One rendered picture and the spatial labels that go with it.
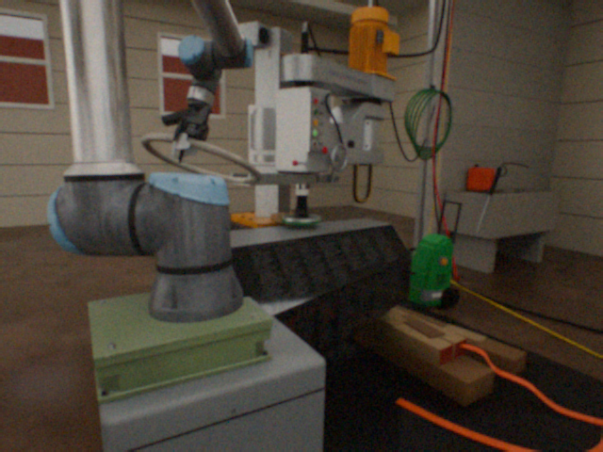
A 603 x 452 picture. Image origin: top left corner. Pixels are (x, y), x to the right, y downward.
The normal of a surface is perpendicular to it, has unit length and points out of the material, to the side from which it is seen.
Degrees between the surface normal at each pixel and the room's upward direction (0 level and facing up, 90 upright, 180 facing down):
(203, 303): 68
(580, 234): 90
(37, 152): 90
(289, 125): 90
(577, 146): 90
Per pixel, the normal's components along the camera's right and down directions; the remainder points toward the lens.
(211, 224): 0.65, 0.11
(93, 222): -0.09, 0.15
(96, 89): 0.36, 0.14
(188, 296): 0.12, -0.19
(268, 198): -0.44, 0.16
